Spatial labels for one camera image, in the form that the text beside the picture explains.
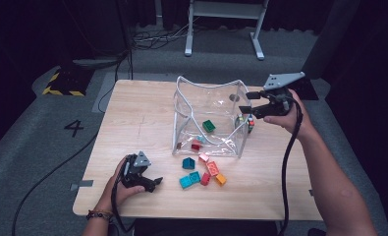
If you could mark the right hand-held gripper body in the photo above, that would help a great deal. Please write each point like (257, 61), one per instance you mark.
(275, 109)

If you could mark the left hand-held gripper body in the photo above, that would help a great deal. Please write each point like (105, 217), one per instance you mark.
(134, 177)

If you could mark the colourful puzzle cube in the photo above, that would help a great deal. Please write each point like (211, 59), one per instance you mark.
(250, 124)

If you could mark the dark teal roof-shaped block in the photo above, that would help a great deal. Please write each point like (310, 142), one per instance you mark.
(188, 163)

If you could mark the clear plastic zipper bag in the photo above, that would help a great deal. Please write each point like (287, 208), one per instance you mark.
(211, 95)

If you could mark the green building block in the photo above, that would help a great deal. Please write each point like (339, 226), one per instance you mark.
(209, 126)

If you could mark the red building block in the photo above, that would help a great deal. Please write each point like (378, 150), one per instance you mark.
(205, 179)
(195, 146)

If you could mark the pink building block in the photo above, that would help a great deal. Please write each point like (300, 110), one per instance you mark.
(204, 158)

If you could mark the light teal building block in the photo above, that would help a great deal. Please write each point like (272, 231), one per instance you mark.
(200, 139)

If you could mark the coral building block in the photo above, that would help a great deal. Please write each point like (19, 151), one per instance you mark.
(212, 168)

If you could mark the orange building block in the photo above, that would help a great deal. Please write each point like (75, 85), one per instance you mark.
(221, 179)

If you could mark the person's right hand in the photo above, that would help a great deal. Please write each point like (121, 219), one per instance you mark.
(294, 123)

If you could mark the person's left hand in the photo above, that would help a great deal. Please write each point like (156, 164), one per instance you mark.
(114, 193)

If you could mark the grey round table grommet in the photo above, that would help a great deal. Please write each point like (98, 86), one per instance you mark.
(234, 97)

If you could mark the grey tape piece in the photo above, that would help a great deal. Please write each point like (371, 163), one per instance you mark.
(83, 184)
(311, 192)

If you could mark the grey upright panel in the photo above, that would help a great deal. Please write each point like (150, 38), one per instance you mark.
(329, 42)

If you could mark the black yellow striped base plate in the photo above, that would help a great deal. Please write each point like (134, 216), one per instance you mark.
(307, 92)
(67, 83)

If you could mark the white metal stand frame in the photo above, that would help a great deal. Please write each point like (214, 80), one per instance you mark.
(226, 10)

